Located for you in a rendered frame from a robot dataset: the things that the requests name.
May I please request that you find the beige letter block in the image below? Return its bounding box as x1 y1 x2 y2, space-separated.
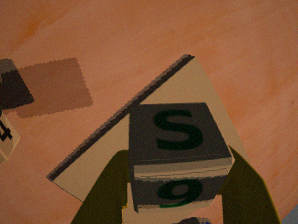
128 102 235 214
189 217 212 224
0 108 20 166

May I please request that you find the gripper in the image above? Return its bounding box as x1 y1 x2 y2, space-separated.
71 145 282 224

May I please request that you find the tan flat mat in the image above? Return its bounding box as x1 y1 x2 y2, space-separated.
53 56 250 224

